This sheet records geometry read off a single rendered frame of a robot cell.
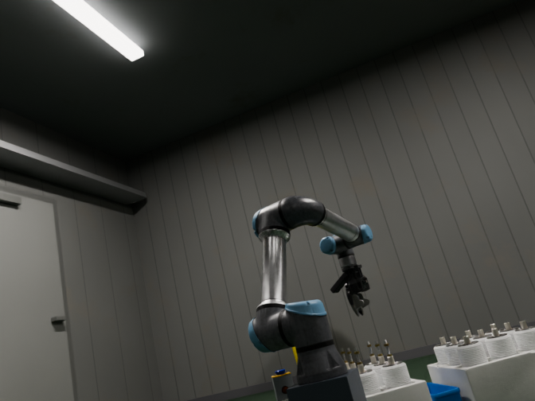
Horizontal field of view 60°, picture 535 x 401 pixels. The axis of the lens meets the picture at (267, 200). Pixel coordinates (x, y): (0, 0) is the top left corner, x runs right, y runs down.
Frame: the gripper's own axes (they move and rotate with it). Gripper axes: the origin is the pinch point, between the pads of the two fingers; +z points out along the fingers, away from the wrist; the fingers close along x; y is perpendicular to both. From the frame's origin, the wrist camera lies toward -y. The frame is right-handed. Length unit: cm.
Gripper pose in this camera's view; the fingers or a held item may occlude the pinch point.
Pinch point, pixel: (358, 313)
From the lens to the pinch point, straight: 209.8
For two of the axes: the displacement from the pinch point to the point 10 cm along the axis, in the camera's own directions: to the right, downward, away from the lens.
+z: 2.4, 9.3, -2.9
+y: 7.6, -3.6, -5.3
